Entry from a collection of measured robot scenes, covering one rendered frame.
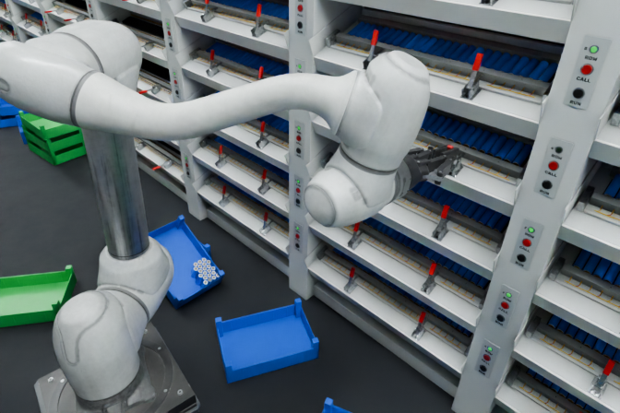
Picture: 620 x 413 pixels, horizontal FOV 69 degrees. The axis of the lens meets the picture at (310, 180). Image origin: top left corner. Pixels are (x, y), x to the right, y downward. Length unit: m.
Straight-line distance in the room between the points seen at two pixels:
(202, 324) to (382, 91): 1.25
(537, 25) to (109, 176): 0.91
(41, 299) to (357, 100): 1.58
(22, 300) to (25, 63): 1.29
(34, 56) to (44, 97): 0.07
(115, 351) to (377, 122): 0.79
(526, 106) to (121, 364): 1.04
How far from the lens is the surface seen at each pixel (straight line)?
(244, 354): 1.60
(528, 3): 0.98
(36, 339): 1.85
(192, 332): 1.69
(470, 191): 1.09
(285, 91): 0.68
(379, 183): 0.71
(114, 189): 1.09
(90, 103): 0.81
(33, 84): 0.84
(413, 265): 1.36
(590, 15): 0.92
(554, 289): 1.16
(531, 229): 1.06
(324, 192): 0.69
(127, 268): 1.20
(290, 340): 1.63
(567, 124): 0.96
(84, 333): 1.12
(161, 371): 1.31
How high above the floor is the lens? 1.26
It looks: 31 degrees down
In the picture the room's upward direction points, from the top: 2 degrees clockwise
